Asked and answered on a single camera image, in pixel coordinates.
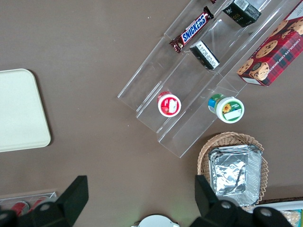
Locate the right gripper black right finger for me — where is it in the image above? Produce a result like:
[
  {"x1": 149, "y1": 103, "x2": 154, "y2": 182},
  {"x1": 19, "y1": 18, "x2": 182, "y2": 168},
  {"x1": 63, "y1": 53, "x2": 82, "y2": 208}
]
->
[{"x1": 189, "y1": 175, "x2": 295, "y2": 227}]

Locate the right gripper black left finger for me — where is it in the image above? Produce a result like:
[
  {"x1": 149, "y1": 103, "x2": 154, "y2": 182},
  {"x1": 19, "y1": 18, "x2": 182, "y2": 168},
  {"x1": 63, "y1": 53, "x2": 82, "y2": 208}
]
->
[{"x1": 0, "y1": 175, "x2": 89, "y2": 227}]

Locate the light wicker basket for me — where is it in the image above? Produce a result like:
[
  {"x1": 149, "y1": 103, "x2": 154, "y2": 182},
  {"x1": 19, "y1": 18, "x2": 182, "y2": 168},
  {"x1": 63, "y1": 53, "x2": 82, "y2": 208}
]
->
[{"x1": 197, "y1": 131, "x2": 269, "y2": 211}]

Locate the cream plastic tray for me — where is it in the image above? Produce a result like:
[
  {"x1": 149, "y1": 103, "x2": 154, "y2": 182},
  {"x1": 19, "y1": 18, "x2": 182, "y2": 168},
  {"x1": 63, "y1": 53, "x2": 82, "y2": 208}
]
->
[{"x1": 0, "y1": 68, "x2": 52, "y2": 153}]

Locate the clear acrylic bottle rack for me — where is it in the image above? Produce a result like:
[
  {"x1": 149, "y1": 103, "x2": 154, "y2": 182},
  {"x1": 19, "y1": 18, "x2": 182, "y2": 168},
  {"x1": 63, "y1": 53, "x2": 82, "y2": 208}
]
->
[{"x1": 0, "y1": 189, "x2": 59, "y2": 213}]

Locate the aluminium foil container stack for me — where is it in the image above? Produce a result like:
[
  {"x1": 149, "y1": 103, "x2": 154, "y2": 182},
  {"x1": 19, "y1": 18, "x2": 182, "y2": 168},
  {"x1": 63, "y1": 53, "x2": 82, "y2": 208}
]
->
[{"x1": 208, "y1": 144, "x2": 263, "y2": 206}]

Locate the white plastic bin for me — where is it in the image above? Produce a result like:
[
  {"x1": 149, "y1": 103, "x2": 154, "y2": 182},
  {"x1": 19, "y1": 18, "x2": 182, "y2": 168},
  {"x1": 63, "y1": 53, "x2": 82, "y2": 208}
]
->
[{"x1": 241, "y1": 200, "x2": 303, "y2": 227}]

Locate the clear cracker bag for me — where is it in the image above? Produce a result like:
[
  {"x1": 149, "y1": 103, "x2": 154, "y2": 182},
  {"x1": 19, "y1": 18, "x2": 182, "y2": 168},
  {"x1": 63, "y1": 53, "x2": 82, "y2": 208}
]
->
[{"x1": 283, "y1": 209, "x2": 303, "y2": 227}]

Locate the green lidded yogurt cup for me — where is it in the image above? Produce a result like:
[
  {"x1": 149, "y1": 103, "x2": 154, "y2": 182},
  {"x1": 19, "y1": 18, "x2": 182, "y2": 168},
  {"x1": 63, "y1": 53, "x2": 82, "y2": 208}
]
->
[{"x1": 207, "y1": 93, "x2": 245, "y2": 124}]

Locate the red lidded yogurt cup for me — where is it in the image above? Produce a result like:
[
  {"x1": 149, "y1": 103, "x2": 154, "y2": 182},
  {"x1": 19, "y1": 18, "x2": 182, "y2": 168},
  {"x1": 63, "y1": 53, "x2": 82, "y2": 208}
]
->
[{"x1": 157, "y1": 91, "x2": 182, "y2": 118}]

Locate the clear acrylic stepped shelf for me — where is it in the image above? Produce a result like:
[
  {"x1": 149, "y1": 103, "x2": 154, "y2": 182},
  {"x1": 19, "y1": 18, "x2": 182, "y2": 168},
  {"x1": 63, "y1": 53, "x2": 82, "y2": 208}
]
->
[{"x1": 117, "y1": 0, "x2": 303, "y2": 158}]

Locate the small black carton box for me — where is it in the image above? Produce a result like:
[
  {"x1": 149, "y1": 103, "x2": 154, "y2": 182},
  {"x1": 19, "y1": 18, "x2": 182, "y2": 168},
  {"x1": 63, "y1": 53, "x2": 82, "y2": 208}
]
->
[
  {"x1": 189, "y1": 40, "x2": 220, "y2": 71},
  {"x1": 222, "y1": 0, "x2": 262, "y2": 28}
]

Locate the red tartan cookie box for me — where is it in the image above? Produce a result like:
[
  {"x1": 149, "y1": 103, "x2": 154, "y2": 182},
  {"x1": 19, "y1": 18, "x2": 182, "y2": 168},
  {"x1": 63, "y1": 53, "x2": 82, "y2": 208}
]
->
[{"x1": 236, "y1": 0, "x2": 303, "y2": 87}]

